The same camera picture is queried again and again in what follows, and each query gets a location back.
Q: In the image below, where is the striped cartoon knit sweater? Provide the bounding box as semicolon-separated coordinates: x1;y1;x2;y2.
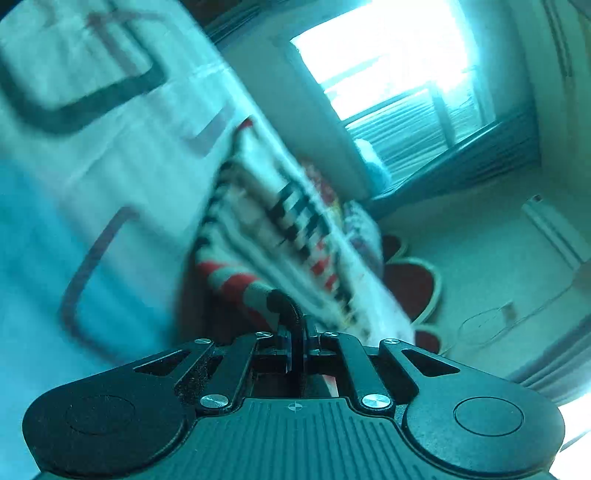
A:
191;117;415;347

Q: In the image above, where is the red heart-shaped headboard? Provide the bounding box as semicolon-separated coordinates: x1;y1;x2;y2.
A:
382;235;444;354

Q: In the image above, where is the light blue folded towel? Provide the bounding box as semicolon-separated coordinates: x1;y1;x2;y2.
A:
353;139;392;194

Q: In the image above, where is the white patterned bed sheet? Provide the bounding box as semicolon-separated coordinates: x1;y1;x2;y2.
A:
0;0;288;480

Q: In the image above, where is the right teal curtain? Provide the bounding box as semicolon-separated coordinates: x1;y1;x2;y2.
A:
362;104;541;220

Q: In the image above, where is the white cable on wall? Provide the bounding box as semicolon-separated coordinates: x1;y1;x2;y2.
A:
457;271;588;349

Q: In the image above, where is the white wall air conditioner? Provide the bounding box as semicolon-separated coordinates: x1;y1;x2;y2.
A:
522;194;590;270

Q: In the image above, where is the window with white frame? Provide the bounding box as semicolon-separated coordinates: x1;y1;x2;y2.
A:
277;1;495;196

